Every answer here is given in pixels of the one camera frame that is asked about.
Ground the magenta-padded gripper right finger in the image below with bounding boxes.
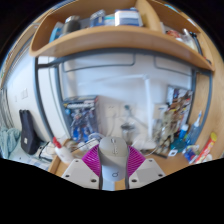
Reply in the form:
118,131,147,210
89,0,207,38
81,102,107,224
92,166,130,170
124,144,167,190

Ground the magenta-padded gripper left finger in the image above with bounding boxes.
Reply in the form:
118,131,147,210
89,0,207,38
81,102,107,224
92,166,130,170
61,143,104,191

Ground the grey computer mouse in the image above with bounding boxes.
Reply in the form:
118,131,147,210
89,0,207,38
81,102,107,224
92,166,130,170
97,135,130,184

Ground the white bottle with red cap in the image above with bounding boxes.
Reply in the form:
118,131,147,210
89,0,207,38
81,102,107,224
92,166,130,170
52,136,75,164

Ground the small white square clock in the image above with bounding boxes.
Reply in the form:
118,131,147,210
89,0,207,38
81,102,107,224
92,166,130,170
167,149,179,158

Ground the blue model kit box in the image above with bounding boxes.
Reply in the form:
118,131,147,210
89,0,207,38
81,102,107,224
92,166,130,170
62,95,100,143

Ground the blue spray bottle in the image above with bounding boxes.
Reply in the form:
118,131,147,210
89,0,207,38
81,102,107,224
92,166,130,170
186,110,203,146

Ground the black bag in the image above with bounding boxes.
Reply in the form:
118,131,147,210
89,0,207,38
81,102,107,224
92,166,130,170
18,109,43,156

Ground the white desk lamp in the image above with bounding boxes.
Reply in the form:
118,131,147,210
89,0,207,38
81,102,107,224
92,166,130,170
99,73,158,149

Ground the teal blanket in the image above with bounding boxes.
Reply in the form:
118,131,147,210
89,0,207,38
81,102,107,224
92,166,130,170
0,127,22,159

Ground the colourful comic print box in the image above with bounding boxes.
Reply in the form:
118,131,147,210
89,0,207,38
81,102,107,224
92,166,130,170
165,85,194,141

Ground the wooden shelf unit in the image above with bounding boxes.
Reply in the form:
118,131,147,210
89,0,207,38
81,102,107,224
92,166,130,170
29,0,216,73

